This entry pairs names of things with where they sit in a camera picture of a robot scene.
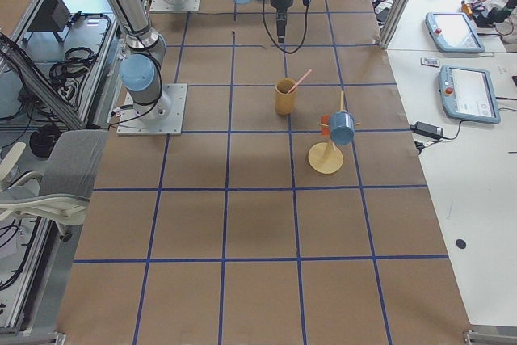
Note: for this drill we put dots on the pink chopstick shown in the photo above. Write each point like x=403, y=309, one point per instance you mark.
x=299, y=81

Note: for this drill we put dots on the bamboo chopstick holder cup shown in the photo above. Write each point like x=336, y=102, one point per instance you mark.
x=284, y=99

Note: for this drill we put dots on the orange cup on stand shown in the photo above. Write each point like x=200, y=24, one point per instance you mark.
x=325, y=125

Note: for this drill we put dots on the blue cup on stand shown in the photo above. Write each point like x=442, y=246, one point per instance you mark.
x=342, y=127

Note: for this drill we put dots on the wooden cup tree stand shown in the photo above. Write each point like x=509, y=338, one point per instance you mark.
x=326, y=157

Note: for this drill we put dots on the upper teach pendant tablet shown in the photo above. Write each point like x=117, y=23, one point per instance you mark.
x=453, y=33

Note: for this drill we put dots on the teach pendant tablet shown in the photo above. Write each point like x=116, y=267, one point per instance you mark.
x=453, y=33
x=468, y=94

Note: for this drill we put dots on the black power adapter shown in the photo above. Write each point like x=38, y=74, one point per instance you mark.
x=427, y=130

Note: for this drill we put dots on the lower teach pendant tablet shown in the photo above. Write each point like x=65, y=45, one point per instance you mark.
x=468, y=94

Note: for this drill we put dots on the grey office chair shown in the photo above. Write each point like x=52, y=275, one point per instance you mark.
x=62, y=192

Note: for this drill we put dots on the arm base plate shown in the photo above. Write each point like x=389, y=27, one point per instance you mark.
x=174, y=6
x=166, y=117

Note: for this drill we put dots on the aluminium frame post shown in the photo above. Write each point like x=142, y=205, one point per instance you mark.
x=398, y=1

